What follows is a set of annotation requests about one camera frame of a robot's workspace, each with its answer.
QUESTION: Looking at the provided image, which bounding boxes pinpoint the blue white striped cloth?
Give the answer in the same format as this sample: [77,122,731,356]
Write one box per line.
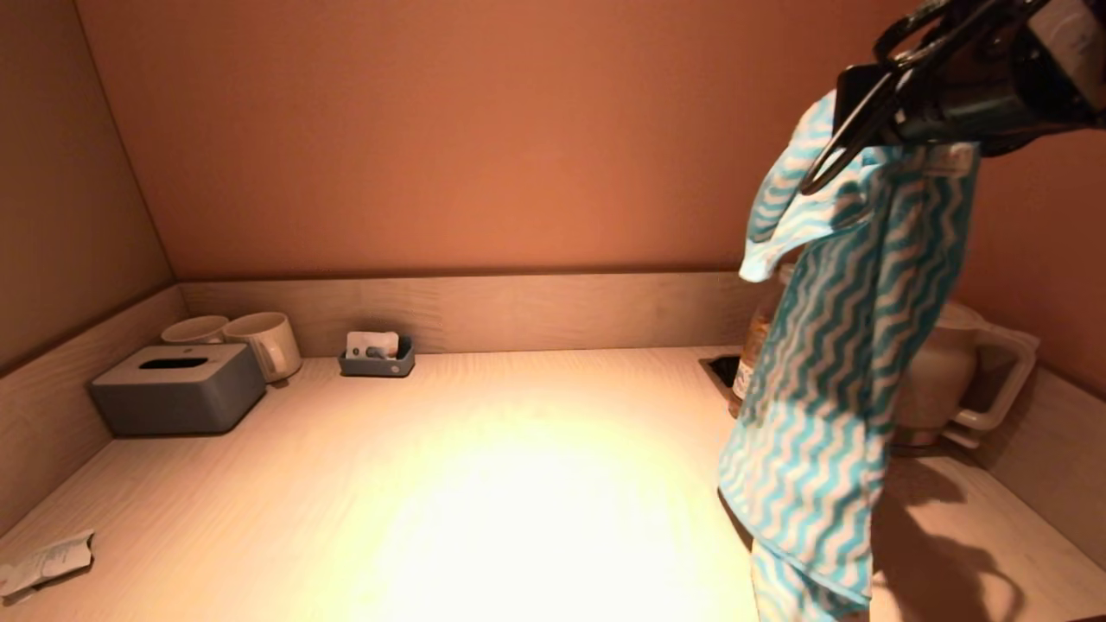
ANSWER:
[719,91,982,622]

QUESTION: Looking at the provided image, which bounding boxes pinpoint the clear bottle yellow tea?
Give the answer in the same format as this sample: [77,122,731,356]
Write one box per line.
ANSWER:
[730,263,785,420]

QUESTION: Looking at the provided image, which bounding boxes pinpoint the black recessed table socket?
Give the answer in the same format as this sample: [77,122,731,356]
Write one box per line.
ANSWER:
[698,354,744,403]

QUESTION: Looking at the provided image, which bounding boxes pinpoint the grey electric kettle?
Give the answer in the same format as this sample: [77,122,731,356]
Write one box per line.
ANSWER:
[890,300,1040,450]

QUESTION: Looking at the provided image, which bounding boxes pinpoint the white sachets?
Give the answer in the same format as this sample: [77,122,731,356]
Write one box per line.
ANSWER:
[346,333,401,361]

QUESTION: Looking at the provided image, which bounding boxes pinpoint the small grey tray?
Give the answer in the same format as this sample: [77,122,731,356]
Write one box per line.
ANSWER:
[339,337,416,379]

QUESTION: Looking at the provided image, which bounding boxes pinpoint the white ceramic mug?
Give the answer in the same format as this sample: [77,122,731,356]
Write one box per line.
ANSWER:
[162,317,232,347]
[223,313,303,385]

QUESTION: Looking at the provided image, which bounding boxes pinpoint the grey tissue box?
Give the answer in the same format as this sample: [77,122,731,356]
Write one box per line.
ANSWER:
[90,345,269,437]

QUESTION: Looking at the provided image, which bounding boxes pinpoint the crumpled white paper wrapper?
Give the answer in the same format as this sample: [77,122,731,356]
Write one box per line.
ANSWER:
[0,530,97,604]

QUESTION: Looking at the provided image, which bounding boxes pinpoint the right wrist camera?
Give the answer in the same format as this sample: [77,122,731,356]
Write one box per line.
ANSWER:
[1027,0,1106,96]

